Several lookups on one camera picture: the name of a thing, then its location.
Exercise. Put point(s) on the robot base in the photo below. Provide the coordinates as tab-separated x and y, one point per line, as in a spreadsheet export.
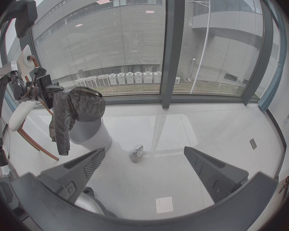
89	202

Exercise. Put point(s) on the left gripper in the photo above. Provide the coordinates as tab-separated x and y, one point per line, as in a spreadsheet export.
47	97

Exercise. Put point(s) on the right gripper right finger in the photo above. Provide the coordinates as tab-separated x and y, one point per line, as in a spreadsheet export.
214	172

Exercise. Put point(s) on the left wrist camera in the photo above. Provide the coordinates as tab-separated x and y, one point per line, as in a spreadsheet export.
45	81

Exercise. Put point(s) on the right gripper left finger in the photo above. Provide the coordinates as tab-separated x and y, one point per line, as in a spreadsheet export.
74	172

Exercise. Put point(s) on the black plastic bag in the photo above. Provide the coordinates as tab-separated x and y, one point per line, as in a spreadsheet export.
81	107

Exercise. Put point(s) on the wooden chair with white cushions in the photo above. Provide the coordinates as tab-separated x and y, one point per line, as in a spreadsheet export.
20	117

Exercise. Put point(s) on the white trash bin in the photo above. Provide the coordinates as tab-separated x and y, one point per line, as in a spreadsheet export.
94	135

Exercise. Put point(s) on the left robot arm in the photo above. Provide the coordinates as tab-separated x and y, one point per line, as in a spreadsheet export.
18	90

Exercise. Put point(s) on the crumpled white paper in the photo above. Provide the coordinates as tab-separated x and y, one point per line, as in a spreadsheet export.
136	153

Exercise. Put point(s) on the window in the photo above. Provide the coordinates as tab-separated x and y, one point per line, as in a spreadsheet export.
134	44

